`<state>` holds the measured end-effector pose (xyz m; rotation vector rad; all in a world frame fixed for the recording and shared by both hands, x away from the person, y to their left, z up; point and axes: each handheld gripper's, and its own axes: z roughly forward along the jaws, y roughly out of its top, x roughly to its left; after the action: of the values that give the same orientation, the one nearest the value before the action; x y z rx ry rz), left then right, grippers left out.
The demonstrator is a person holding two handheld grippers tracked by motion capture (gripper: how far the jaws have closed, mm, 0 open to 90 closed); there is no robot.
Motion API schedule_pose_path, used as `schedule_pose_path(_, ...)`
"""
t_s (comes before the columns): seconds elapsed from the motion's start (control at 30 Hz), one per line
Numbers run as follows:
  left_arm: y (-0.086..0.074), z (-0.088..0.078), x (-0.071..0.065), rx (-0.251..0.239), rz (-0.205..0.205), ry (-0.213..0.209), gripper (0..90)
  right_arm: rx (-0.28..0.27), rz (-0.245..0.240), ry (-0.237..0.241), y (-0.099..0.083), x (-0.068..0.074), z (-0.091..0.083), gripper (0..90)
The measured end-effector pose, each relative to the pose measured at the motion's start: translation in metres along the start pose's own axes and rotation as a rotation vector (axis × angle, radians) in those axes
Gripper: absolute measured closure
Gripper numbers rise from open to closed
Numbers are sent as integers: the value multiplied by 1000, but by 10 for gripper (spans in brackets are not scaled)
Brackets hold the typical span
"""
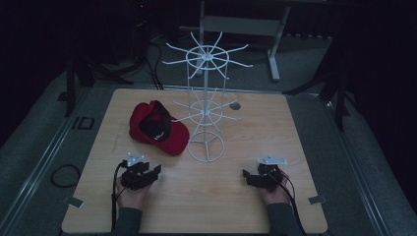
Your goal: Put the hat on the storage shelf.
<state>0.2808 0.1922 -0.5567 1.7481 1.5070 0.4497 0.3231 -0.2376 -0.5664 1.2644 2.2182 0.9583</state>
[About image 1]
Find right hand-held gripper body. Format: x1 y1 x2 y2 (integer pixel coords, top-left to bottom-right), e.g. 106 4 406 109
256 153 289 193

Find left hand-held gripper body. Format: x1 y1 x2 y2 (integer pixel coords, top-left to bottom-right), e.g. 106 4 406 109
121 151 155 192

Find red and black cap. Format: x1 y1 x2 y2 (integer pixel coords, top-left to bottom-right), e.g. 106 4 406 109
129 99 191 156

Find white wire display rack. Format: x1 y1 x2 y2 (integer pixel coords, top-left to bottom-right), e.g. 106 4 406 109
161 30 254 163

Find person's right hand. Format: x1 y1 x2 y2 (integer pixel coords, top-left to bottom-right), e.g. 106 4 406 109
260 170 293 207

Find person's left hand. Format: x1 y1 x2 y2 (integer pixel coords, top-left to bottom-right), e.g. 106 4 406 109
115 174 155 210

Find grey tape piece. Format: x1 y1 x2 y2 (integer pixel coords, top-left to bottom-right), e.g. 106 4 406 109
67 196 85 209
308 195 328 206

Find black tripod stand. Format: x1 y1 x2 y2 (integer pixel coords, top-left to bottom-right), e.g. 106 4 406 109
64 55 135 118
282 55 351 133

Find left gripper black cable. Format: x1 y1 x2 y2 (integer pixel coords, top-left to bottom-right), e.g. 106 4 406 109
111 159 129 232

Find black cable loop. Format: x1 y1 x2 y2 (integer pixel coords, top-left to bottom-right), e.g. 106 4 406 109
50 163 83 189

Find black floor cables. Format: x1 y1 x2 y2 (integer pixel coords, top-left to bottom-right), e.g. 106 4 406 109
143 40 165 91

